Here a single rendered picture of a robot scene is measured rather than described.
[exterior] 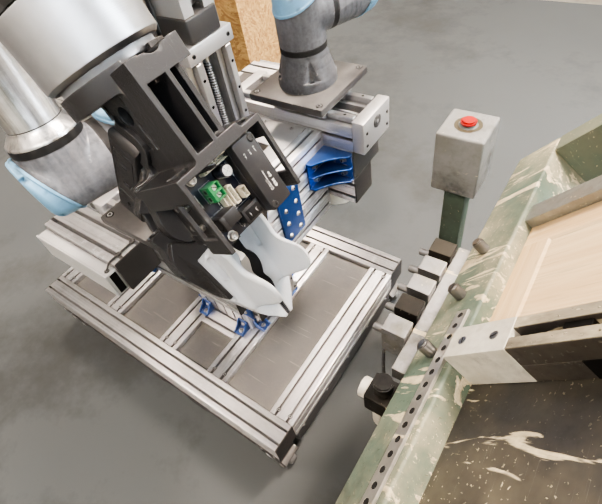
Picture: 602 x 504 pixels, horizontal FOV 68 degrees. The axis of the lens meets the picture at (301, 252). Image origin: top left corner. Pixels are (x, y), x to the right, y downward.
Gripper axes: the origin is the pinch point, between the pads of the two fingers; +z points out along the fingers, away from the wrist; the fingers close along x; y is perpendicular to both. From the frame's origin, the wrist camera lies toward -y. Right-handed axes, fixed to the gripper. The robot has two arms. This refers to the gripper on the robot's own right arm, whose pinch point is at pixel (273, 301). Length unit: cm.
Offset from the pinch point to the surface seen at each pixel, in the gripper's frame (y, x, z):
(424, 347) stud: -15.5, 24.5, 40.3
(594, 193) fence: 4, 60, 36
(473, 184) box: -28, 77, 43
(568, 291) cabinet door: 4, 38, 38
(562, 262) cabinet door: 1, 46, 39
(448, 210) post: -41, 80, 53
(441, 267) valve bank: -28, 52, 48
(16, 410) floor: -184, -36, 53
